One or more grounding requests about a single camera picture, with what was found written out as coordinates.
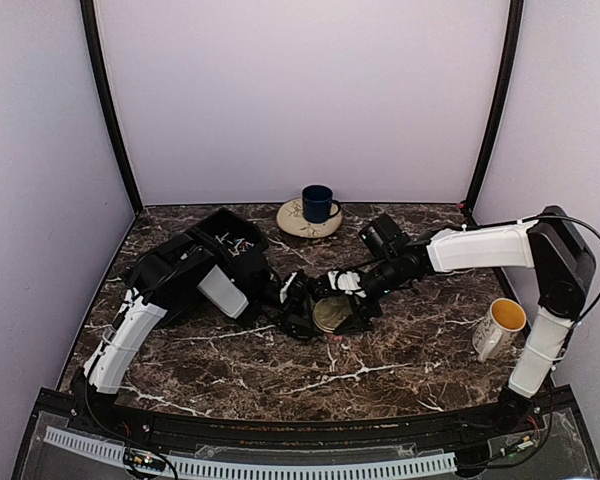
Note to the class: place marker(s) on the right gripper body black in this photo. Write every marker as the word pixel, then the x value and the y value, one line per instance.
pixel 360 305

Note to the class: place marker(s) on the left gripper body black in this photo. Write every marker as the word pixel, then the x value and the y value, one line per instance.
pixel 295 304

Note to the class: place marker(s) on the gold jar lid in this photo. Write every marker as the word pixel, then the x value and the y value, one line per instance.
pixel 329 313

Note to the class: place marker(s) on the black three-compartment candy tray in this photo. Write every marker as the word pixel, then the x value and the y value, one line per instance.
pixel 220 259

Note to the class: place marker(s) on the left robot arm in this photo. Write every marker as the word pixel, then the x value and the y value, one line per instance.
pixel 104 370

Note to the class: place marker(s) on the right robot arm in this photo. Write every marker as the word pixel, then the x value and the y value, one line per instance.
pixel 549 244

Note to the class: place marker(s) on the beige ceramic plate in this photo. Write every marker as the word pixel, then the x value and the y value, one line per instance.
pixel 290 219

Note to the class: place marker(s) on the dark blue mug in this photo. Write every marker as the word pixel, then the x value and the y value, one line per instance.
pixel 318 204

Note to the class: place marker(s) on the white mug yellow inside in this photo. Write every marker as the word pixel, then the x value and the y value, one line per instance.
pixel 498 328

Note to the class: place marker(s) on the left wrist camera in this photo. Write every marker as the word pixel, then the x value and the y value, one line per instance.
pixel 283 292

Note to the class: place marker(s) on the white slotted cable duct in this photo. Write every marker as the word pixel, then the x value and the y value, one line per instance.
pixel 182 467

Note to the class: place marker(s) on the right black frame post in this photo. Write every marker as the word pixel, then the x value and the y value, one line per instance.
pixel 505 70

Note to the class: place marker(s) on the black frame post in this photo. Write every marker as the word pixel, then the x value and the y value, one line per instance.
pixel 505 70
pixel 108 109

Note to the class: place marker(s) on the left black frame post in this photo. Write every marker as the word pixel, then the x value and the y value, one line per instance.
pixel 108 109

